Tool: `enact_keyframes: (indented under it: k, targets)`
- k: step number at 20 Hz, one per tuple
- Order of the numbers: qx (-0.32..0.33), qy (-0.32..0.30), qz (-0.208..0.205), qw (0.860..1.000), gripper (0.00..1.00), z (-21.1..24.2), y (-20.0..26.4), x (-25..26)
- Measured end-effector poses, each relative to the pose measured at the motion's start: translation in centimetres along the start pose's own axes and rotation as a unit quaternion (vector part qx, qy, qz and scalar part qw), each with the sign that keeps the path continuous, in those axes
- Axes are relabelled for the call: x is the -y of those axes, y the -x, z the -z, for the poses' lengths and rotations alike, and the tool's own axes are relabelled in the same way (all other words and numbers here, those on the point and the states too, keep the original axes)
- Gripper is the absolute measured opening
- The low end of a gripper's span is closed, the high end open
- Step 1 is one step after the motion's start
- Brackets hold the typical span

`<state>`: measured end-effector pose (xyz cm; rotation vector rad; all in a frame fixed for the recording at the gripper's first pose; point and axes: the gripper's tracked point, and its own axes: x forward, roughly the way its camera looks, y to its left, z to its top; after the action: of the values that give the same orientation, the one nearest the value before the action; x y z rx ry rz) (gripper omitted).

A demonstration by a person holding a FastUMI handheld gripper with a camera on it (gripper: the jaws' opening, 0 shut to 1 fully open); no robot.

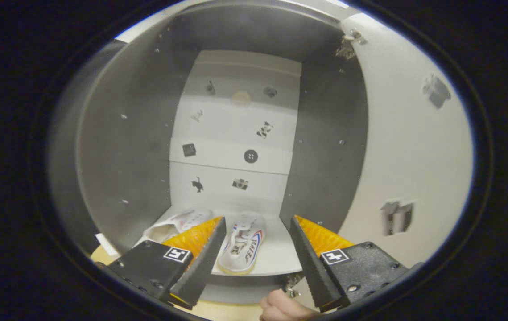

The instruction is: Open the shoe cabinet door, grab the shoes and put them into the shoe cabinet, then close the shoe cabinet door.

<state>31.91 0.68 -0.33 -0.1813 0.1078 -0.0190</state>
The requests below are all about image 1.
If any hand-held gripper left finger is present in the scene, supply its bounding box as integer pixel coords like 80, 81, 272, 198
109, 216, 227, 310

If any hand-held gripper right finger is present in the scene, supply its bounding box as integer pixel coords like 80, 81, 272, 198
289, 215, 415, 313

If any white shoe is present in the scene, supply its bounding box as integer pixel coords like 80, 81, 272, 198
217, 214, 267, 275
142, 209, 213, 243

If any grey shoe cabinet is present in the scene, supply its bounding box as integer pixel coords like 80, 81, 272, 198
73, 4, 368, 306

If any black backdrop cloth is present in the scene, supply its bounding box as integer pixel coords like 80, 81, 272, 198
48, 39, 127, 250

